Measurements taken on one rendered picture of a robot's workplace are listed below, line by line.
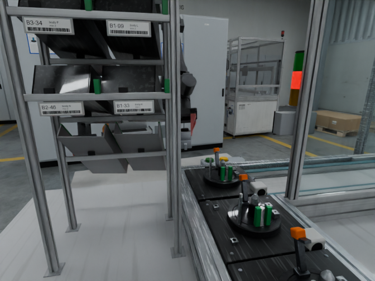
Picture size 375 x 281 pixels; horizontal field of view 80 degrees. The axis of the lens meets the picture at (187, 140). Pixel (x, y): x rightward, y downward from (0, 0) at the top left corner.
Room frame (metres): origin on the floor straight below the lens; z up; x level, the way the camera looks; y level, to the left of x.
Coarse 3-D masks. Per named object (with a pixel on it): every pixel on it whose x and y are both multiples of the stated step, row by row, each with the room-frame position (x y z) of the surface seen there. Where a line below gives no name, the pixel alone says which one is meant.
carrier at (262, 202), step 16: (208, 208) 0.58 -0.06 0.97; (224, 208) 0.58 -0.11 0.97; (240, 208) 0.48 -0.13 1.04; (256, 208) 0.48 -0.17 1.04; (272, 208) 0.54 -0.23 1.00; (208, 224) 0.52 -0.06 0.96; (224, 224) 0.51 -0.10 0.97; (240, 224) 0.48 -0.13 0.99; (256, 224) 0.47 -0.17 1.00; (272, 224) 0.48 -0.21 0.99; (288, 224) 0.51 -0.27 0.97; (224, 240) 0.45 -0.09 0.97; (240, 240) 0.45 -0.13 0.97; (256, 240) 0.45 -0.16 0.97; (272, 240) 0.45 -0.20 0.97; (288, 240) 0.45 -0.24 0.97; (320, 240) 0.43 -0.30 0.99; (224, 256) 0.40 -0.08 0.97; (240, 256) 0.40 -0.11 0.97; (256, 256) 0.40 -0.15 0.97; (272, 256) 0.40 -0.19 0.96
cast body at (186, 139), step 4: (184, 128) 0.81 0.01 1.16; (188, 128) 0.82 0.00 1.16; (184, 132) 0.79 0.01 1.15; (188, 132) 0.79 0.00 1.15; (184, 136) 0.79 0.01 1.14; (188, 136) 0.79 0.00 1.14; (184, 140) 0.78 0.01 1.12; (188, 140) 0.78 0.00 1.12; (184, 144) 0.76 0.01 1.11; (188, 144) 0.78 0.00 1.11; (184, 148) 0.76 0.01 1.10
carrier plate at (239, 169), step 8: (200, 168) 0.88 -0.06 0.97; (208, 168) 0.88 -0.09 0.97; (240, 168) 0.88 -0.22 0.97; (192, 176) 0.80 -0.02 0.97; (200, 176) 0.80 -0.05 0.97; (248, 176) 0.80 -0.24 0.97; (192, 184) 0.74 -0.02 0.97; (200, 184) 0.74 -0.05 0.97; (240, 184) 0.74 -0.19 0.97; (248, 184) 0.74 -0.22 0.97; (200, 192) 0.68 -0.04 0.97; (208, 192) 0.68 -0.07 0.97; (216, 192) 0.68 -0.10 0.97; (224, 192) 0.68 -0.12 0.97; (232, 192) 0.68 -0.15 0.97; (240, 192) 0.68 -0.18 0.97; (248, 192) 0.68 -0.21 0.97; (200, 200) 0.64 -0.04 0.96
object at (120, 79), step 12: (108, 72) 0.57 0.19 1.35; (120, 72) 0.57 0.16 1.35; (132, 72) 0.57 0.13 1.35; (144, 72) 0.57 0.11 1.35; (156, 72) 0.59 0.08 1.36; (108, 84) 0.56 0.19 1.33; (120, 84) 0.56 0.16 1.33; (132, 84) 0.56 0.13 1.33; (144, 84) 0.56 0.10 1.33; (156, 84) 0.58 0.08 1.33; (156, 108) 0.65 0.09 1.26; (132, 120) 0.78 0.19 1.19; (144, 120) 0.79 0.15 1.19; (156, 120) 0.79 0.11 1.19
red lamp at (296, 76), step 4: (292, 72) 0.70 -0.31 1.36; (296, 72) 0.68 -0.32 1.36; (300, 72) 0.67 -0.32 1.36; (292, 76) 0.70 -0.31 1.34; (296, 76) 0.68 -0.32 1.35; (300, 76) 0.67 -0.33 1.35; (292, 80) 0.69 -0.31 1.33; (296, 80) 0.68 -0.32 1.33; (300, 80) 0.67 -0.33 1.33; (292, 84) 0.69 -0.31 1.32; (296, 84) 0.68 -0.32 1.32; (292, 88) 0.69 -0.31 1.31; (296, 88) 0.68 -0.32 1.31
